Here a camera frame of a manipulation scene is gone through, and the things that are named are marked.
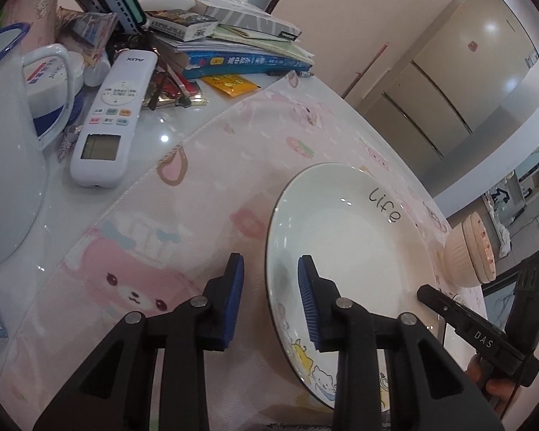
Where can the grey striped tissue box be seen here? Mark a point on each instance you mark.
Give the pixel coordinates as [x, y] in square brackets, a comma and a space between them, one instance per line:
[247, 13]

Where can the pink cartoon print tablecloth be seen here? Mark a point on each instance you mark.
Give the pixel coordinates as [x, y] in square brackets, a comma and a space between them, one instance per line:
[184, 233]

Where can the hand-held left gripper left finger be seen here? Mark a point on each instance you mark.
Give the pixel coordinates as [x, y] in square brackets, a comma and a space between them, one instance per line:
[234, 305]

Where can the blue book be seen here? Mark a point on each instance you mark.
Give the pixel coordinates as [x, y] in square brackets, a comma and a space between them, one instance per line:
[242, 62]

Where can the pink strawberry print bowl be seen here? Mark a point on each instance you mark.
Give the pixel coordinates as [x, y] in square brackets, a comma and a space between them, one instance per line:
[462, 251]

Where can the white cartoon print plate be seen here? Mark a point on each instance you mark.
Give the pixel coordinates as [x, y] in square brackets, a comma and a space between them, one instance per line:
[355, 251]

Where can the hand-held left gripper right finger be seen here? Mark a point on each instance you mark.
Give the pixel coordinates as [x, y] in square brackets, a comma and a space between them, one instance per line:
[309, 305]

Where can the white remote control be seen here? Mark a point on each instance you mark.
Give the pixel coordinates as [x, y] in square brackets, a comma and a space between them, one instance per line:
[112, 116]

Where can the dark small box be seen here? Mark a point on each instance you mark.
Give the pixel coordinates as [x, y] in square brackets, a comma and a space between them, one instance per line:
[179, 24]

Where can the wooden stick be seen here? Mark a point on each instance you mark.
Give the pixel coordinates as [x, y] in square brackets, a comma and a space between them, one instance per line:
[364, 71]

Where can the yellow packet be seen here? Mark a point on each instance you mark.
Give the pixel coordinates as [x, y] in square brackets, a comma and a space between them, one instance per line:
[229, 85]

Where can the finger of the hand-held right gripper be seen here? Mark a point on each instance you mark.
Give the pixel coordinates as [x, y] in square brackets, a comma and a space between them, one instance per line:
[440, 303]

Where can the green paper booklet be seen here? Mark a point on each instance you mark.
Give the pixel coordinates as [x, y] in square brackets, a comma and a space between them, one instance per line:
[260, 40]

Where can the beige refrigerator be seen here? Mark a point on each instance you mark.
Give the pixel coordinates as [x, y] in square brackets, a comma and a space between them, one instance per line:
[458, 63]

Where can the white enamel mug blue rim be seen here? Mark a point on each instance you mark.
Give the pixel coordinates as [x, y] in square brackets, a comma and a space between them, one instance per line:
[9, 157]

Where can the person's right hand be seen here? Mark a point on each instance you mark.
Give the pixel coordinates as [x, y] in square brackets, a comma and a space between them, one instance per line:
[498, 390]

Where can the round white tub blue label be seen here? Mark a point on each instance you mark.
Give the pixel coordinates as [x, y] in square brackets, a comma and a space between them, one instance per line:
[49, 81]

